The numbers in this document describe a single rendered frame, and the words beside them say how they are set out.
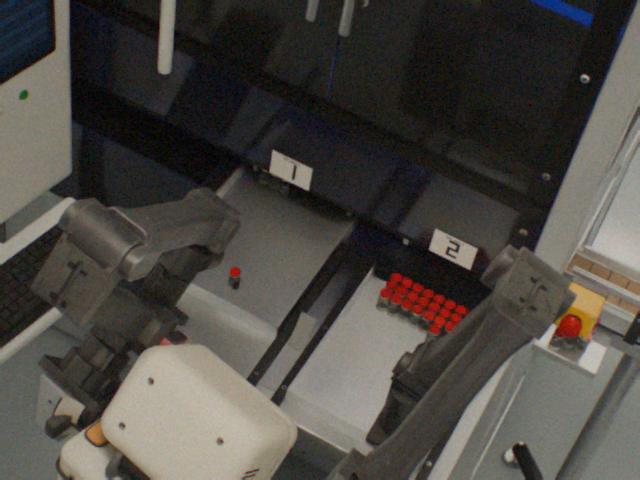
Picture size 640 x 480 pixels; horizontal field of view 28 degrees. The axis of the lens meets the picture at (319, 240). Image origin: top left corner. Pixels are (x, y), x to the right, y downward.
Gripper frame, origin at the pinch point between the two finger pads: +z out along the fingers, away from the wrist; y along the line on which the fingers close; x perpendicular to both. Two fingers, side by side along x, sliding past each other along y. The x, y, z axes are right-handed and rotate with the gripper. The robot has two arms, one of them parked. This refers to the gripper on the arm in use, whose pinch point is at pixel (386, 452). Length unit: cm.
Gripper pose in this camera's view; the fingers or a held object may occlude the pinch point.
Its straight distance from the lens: 218.6
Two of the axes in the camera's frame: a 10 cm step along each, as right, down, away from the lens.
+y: 4.6, -6.3, 6.2
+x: -8.8, -4.3, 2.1
